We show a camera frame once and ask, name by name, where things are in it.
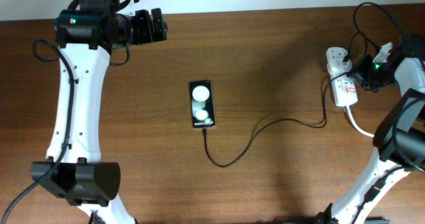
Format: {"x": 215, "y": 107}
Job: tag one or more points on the white power strip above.
{"x": 343, "y": 87}

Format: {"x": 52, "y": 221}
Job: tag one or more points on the white charger plug adapter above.
{"x": 338, "y": 66}

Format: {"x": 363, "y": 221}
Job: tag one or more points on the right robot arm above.
{"x": 399, "y": 150}

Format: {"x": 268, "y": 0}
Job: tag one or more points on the black smartphone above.
{"x": 202, "y": 107}

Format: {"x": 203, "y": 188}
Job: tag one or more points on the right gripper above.
{"x": 366, "y": 59}

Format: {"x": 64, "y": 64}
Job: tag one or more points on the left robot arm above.
{"x": 86, "y": 34}

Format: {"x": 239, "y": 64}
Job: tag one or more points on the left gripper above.
{"x": 159, "y": 25}

